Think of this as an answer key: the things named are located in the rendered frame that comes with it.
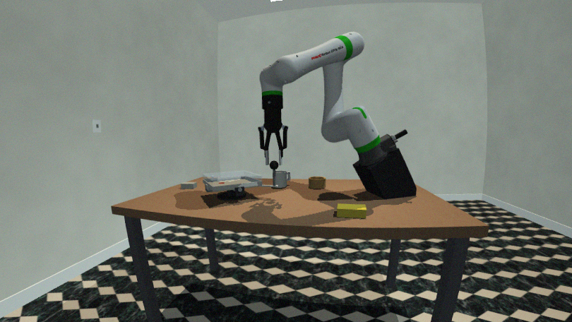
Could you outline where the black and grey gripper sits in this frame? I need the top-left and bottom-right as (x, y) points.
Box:
(258, 108), (288, 165)

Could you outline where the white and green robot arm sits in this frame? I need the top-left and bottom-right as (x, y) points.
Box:
(260, 32), (407, 166)

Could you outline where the grey mug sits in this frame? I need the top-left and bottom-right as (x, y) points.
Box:
(275, 170), (290, 188)

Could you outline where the yellow rectangular block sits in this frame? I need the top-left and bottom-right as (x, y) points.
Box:
(337, 203), (367, 218)

